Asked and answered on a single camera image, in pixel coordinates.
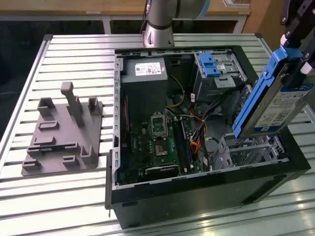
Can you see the bronze chipset chip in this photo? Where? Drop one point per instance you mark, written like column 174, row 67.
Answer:
column 161, row 149

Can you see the black table corner cap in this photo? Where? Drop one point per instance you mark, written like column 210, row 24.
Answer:
column 258, row 35
column 48, row 37

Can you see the black graphics card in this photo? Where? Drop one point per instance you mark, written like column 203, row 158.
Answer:
column 161, row 170

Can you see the green RAM stick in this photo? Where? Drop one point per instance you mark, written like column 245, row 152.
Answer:
column 53, row 148

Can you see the hard disk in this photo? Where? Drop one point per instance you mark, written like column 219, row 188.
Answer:
column 278, row 105

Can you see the grey parts rack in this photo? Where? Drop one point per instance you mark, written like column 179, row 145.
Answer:
column 64, row 137

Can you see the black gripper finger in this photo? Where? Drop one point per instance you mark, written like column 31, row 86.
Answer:
column 309, row 54
column 296, row 27

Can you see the green motherboard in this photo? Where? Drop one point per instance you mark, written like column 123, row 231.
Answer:
column 145, row 145

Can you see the CPU socket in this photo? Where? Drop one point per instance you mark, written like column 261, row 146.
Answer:
column 159, row 125

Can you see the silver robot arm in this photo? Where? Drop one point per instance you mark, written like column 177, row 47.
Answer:
column 160, row 29

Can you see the grey optical drive cage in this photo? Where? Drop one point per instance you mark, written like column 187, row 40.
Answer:
column 214, row 86

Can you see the grey disk bay cage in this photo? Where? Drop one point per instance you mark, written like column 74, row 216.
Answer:
column 248, row 147

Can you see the grey power supply unit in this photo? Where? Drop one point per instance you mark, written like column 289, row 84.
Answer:
column 144, row 91

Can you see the blue drive latch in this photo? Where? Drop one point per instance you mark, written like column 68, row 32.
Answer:
column 209, row 65

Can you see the black PC case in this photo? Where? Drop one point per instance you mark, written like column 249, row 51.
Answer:
column 187, row 196

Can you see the wooden bench with white frame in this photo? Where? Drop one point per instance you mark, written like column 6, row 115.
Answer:
column 73, row 5

